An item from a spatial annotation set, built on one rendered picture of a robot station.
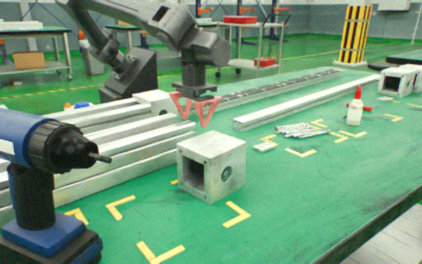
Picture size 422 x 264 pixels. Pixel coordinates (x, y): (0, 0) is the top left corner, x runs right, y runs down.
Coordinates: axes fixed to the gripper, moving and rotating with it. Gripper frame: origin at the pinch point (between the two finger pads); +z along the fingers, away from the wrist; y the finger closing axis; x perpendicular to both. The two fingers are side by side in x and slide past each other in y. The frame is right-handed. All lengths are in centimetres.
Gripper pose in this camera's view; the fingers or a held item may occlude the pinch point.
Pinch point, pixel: (194, 119)
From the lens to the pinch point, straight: 79.3
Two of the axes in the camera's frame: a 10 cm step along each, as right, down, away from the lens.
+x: 7.6, -2.4, 6.0
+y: 6.5, 2.7, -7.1
